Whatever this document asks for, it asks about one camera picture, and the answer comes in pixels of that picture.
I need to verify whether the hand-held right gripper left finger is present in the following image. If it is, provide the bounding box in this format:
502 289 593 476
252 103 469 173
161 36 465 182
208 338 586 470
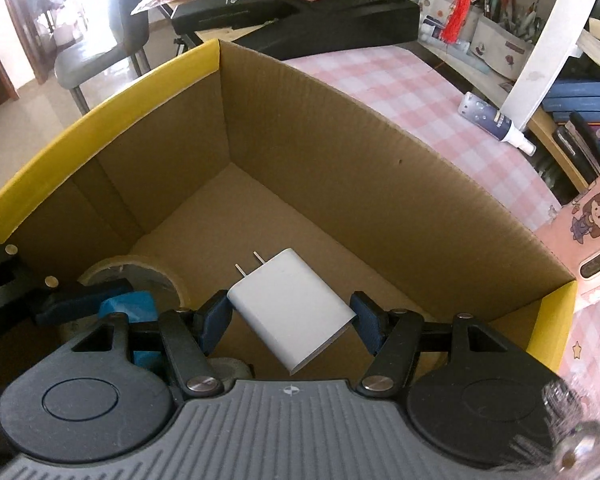
55 290 233 395

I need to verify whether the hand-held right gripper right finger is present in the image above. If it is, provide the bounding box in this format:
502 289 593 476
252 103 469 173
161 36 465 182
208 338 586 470
350 291 531 396

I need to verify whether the blue soft lump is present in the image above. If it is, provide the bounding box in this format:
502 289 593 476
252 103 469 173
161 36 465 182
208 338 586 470
99 292 161 368

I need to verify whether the white charger plug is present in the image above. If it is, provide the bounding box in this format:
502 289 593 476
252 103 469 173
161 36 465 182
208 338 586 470
227 249 358 377

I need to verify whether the yellow tape roll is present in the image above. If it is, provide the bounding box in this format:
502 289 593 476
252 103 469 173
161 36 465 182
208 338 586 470
77 255 191 312

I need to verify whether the yellow cardboard box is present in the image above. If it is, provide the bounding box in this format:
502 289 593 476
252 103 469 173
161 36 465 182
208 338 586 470
0 37 578 411

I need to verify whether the pink printed table mat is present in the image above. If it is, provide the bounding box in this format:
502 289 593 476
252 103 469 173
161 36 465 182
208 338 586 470
282 42 600 391

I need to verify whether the white blue spray bottle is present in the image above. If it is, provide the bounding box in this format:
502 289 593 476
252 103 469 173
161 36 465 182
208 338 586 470
457 91 537 157

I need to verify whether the pink humidifier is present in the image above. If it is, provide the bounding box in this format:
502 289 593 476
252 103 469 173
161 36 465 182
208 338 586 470
535 162 600 311

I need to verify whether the grey black chair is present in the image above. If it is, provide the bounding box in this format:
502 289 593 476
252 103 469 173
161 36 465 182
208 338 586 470
54 0 153 116

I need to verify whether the black printer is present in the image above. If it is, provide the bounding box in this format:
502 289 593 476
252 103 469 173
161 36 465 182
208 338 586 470
235 0 421 61

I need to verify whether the white printed pen holder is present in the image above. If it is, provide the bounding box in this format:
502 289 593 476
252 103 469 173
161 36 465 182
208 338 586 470
420 0 481 50
467 15 536 81

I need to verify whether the row of colourful books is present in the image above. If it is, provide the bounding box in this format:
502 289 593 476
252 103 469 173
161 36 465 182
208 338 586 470
542 80 600 181

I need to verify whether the flat black box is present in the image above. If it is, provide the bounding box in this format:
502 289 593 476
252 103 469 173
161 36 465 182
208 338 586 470
170 0 306 36

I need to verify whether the red tassel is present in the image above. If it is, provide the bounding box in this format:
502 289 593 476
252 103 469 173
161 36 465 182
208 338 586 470
440 0 483 46

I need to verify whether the white wooden bookshelf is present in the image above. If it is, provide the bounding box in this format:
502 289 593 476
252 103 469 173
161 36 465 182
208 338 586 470
500 0 600 131

